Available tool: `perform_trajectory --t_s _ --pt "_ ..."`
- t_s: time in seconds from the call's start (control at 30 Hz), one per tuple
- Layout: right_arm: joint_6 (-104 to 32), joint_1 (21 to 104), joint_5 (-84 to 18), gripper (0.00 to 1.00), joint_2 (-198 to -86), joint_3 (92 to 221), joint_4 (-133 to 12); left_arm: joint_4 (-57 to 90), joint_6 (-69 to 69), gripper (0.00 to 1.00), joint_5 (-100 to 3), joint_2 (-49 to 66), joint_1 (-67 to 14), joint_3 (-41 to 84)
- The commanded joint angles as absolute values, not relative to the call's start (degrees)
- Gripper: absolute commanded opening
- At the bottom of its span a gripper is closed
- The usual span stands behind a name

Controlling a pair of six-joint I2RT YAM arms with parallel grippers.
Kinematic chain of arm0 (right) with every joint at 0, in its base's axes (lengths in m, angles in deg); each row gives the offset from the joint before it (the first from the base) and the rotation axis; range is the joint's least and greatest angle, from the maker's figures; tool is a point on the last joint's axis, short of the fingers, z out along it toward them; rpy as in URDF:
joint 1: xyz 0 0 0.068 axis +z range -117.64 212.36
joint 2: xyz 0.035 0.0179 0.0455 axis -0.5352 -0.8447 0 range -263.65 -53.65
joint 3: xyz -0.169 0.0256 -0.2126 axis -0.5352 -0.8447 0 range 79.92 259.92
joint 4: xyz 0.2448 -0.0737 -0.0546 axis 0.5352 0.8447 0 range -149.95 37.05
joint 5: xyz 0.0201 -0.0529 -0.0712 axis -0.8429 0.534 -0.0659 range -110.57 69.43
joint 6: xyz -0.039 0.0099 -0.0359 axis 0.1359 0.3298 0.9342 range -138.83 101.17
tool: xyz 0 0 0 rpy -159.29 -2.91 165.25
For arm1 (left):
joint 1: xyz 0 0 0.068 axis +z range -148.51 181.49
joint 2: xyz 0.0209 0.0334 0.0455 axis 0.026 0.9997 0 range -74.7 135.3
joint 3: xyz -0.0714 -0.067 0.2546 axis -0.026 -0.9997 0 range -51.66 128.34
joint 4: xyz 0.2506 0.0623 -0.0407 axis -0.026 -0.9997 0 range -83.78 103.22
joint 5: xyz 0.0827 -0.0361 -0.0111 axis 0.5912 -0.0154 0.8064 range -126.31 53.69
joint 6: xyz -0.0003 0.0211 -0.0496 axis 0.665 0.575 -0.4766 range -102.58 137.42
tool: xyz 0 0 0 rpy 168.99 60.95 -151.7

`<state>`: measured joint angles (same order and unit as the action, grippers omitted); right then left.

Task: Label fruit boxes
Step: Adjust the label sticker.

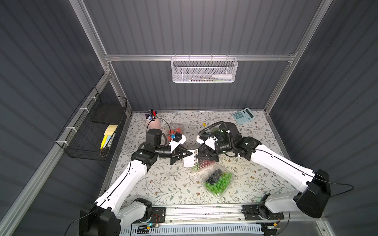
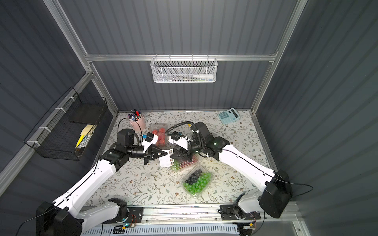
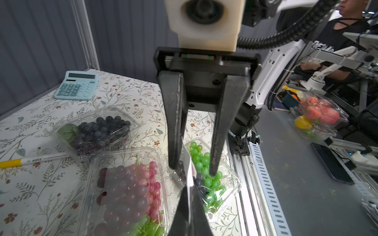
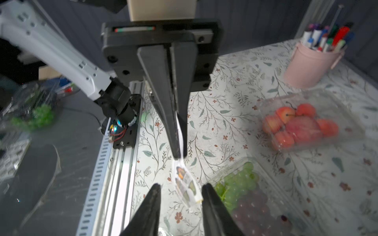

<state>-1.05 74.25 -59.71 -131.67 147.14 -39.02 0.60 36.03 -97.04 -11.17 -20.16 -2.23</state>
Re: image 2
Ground teal calculator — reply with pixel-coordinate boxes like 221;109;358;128
218;108;241;124

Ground clear box green black grapes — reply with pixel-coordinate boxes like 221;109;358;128
182;165;213;197

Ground clear box mixed grapes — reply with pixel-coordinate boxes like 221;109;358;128
170;157;198;171

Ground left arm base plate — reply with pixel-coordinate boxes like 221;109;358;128
103;207;144;224

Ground pink pen cup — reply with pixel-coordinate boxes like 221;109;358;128
129;109;146;132

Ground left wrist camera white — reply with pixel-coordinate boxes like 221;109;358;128
142;132;158;152

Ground yellow sticky notes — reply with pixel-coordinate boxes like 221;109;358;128
76;124;97;149

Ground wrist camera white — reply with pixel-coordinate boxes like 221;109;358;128
167;133;190;151
142;132;158;152

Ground white sticker sheet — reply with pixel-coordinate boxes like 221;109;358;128
159;149;175;167

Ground black wire wall basket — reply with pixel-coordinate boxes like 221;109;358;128
24;89;108;161

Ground white wire mesh basket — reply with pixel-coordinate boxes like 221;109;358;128
150;58;218;83

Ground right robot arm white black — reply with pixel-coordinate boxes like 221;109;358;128
165;122;293;219

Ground clear box red fruit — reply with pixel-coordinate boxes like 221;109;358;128
148;123;168;149

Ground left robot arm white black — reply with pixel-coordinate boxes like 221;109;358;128
36;129;171;236

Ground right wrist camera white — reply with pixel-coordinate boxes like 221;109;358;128
167;133;190;151

